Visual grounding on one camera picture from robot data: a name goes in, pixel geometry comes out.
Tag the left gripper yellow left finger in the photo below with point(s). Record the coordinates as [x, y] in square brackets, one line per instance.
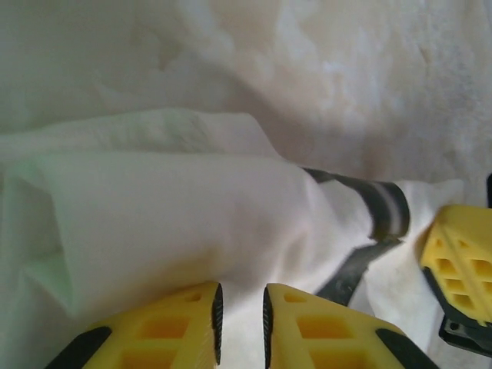
[161, 334]

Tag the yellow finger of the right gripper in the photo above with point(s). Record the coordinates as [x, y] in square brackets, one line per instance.
[461, 261]

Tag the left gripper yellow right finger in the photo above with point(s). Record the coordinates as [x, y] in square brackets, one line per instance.
[326, 338]

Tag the white t-shirt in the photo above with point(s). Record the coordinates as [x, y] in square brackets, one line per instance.
[153, 211]

